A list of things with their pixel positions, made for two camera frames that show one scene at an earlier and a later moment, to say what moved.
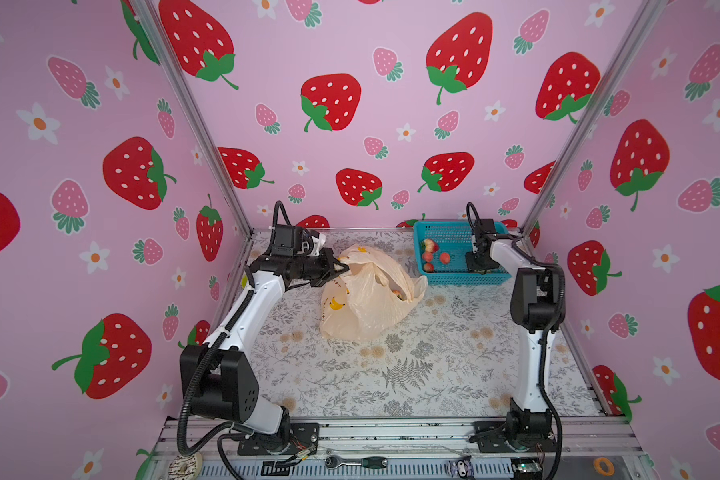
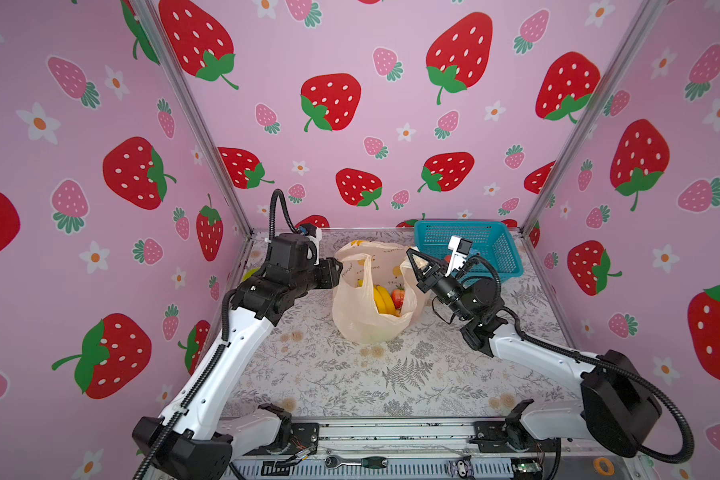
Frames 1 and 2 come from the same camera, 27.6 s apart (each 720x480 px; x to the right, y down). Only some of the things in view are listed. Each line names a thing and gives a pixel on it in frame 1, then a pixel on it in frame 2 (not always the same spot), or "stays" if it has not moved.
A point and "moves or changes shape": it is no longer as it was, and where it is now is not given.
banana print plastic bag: x=373 y=291 moves or changes shape
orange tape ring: x=598 y=467 stays
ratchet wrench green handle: x=373 y=462 stays
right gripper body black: x=475 y=261 to x=450 y=293
